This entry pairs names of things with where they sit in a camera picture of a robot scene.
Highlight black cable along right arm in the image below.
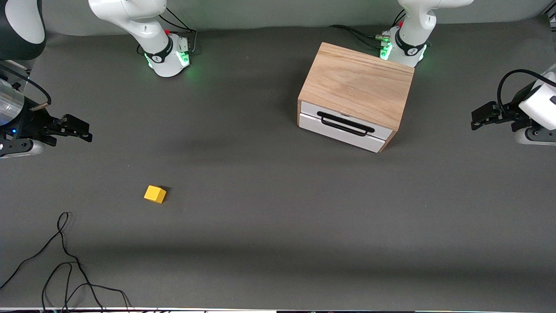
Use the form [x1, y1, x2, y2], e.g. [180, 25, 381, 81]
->
[0, 65, 52, 107]

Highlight black right arm base cables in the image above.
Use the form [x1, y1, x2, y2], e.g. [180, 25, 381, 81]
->
[159, 7, 198, 55]

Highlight black left arm base cables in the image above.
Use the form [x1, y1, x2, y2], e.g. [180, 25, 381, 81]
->
[329, 9, 407, 49]

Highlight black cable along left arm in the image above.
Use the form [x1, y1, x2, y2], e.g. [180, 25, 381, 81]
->
[497, 69, 546, 120]

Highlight black arm base cables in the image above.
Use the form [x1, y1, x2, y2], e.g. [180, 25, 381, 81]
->
[329, 9, 407, 49]
[159, 7, 198, 55]

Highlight yellow wooden block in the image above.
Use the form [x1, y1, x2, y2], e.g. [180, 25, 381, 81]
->
[144, 185, 167, 204]

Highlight loose thin black cable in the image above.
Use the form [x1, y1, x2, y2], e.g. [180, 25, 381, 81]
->
[0, 212, 132, 311]

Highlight dark grey table mat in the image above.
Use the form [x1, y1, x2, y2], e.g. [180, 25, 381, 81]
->
[0, 17, 556, 310]

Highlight white drawer with black handle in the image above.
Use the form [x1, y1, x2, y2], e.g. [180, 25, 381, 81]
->
[301, 101, 394, 140]

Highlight wooden drawer cabinet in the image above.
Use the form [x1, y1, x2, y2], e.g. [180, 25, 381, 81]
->
[297, 42, 415, 153]

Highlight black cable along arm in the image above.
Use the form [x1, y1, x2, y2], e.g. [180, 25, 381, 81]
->
[0, 65, 52, 107]
[497, 69, 546, 120]

